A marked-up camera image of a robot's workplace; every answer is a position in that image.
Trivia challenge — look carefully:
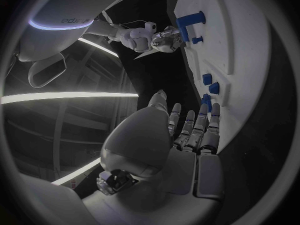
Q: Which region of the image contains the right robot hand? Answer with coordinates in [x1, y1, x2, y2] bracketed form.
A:
[150, 25, 187, 54]

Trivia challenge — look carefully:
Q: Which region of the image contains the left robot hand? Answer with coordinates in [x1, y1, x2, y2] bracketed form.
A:
[81, 89, 225, 225]

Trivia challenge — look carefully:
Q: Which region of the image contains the white task board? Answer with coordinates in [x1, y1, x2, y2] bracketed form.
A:
[165, 0, 274, 156]

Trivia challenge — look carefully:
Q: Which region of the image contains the blue short peg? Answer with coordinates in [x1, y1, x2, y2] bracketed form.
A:
[191, 35, 205, 45]

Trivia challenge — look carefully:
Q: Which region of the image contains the blue long cylinder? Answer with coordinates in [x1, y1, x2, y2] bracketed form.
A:
[175, 10, 207, 28]

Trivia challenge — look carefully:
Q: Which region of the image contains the blue block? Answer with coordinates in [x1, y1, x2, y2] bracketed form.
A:
[208, 81, 221, 95]
[201, 73, 214, 86]

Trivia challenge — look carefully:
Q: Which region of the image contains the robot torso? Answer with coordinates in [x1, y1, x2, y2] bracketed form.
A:
[13, 0, 120, 89]

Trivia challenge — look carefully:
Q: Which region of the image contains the white cable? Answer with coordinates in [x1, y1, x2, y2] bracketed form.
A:
[93, 12, 149, 30]

